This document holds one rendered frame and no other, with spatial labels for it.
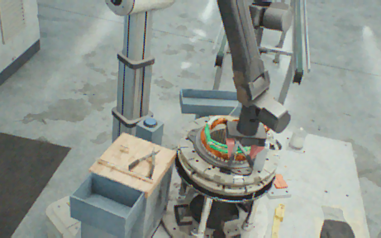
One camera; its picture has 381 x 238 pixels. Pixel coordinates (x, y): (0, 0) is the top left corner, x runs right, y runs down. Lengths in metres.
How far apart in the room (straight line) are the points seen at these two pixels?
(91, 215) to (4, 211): 1.45
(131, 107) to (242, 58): 0.76
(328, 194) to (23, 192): 1.70
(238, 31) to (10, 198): 2.00
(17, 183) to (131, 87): 1.34
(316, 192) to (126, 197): 0.83
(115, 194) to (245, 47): 0.58
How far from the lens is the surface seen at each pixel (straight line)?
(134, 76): 1.60
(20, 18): 3.71
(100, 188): 1.31
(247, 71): 1.01
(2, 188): 2.77
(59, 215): 2.25
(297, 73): 2.66
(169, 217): 1.53
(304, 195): 1.77
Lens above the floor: 1.95
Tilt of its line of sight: 36 degrees down
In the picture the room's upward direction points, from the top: 10 degrees clockwise
